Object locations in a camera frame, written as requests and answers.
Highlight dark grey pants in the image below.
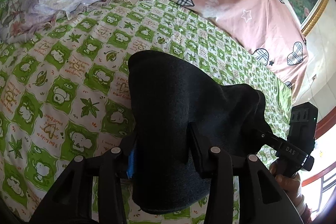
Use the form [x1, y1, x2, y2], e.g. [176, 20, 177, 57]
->
[128, 51, 270, 214]

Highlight person's right hand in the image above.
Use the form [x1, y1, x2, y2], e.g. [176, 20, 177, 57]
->
[269, 161, 306, 211]

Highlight green patterned bed sheet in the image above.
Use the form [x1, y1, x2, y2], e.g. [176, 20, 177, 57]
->
[1, 0, 291, 221]

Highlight black right gripper camera box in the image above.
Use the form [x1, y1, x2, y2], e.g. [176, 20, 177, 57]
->
[287, 102, 318, 155]

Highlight red wooden window frame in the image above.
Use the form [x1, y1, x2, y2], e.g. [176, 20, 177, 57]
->
[302, 108, 335, 186]

